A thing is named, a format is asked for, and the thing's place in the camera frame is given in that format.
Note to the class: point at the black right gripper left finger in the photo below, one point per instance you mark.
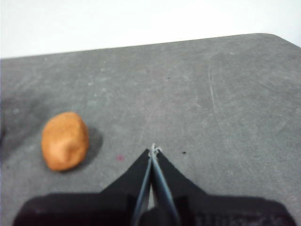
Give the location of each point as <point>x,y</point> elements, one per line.
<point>113,202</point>

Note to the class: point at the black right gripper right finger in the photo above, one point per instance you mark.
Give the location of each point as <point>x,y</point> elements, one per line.
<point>200,207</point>

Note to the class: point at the brown potato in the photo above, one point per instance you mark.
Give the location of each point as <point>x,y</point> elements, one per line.
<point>64,141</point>

